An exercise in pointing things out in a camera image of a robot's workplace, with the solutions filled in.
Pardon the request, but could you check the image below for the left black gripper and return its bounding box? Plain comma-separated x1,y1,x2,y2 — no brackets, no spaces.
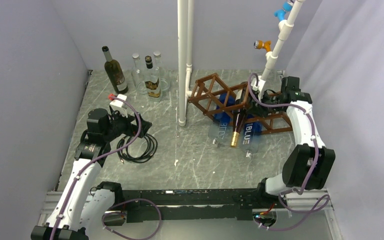
103,108,151,142

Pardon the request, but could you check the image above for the small dark bottle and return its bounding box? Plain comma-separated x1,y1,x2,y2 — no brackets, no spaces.
145,55,162,101

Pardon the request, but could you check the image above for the brown bottle gold foil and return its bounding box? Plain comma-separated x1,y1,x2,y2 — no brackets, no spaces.
230,86,251,148

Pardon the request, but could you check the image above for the clear bottle dark label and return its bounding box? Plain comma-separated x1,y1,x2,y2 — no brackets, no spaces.
153,50,170,92

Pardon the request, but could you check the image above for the clear bottle with cork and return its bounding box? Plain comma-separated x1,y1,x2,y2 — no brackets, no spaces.
132,52,147,95

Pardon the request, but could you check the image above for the dark green wine bottle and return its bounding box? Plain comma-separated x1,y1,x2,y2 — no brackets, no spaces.
101,46,129,94

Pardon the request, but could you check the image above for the brown wooden wine rack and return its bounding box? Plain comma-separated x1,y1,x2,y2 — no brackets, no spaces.
187,73,293,135

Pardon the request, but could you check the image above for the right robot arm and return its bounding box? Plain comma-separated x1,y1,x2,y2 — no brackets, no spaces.
248,72,336,208

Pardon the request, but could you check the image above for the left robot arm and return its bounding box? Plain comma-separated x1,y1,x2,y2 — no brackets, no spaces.
30,108,152,240

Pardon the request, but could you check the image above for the clear blue-label bottle right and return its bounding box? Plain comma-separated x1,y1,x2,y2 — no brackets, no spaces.
239,121,263,159

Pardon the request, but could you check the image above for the clear blue-label bottle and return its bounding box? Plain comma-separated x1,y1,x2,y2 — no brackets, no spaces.
239,121,263,159
208,111,233,146

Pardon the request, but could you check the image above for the clear blue-label bottle left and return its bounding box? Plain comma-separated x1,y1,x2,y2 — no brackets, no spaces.
208,111,233,146

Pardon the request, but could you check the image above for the orange pipe valve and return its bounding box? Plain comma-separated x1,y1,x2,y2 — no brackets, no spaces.
253,40,272,53

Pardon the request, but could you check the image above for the white angled pvc pipe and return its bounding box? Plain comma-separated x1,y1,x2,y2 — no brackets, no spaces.
261,0,306,80

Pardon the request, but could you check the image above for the blue pipe valve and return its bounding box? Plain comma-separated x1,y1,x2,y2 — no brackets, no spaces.
274,0,295,22

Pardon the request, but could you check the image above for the white vertical pvc pipe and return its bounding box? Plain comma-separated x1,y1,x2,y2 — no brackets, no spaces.
177,0,195,127

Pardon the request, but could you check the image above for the coiled black cable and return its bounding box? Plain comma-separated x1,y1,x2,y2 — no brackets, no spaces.
116,132,159,165

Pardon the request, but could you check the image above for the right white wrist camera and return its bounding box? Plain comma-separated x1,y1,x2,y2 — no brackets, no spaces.
251,75,266,101

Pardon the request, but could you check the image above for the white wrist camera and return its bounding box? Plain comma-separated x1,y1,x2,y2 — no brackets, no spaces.
251,75,266,101
108,93,128,117

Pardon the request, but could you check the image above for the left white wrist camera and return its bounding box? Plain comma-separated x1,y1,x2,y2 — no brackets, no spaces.
108,93,128,117

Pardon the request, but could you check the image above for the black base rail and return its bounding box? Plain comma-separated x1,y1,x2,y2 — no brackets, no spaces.
89,181,280,223

